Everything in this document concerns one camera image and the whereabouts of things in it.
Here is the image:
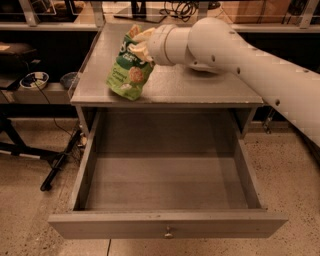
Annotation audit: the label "grey shelf rack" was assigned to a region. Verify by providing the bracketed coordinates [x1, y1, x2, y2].
[0, 0, 320, 107]

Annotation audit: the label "metal drawer knob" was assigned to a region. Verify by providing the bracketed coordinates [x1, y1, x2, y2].
[164, 226, 174, 239]

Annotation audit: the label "open grey top drawer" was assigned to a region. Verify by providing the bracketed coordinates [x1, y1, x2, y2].
[49, 109, 287, 239]

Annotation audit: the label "black stand legs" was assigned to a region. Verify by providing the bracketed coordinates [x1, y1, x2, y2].
[0, 114, 81, 191]

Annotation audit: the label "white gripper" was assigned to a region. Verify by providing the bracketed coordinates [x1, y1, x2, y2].
[128, 25, 176, 66]

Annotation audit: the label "grey cabinet counter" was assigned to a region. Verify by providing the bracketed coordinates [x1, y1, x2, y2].
[68, 22, 268, 138]

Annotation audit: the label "black coiled cables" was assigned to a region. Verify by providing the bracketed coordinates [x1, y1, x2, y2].
[159, 0, 199, 23]

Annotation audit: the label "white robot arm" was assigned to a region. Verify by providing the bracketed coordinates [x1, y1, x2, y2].
[129, 17, 320, 146]

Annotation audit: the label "dark small bowl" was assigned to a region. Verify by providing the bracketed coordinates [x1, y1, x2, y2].
[60, 72, 78, 89]

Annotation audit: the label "green rice chip bag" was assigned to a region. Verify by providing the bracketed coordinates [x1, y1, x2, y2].
[106, 25, 154, 101]

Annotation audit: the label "black monitor base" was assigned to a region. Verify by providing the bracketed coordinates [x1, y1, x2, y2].
[114, 0, 166, 23]

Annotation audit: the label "white bowl with cable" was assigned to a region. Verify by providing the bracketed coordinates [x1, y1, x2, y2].
[19, 71, 49, 90]

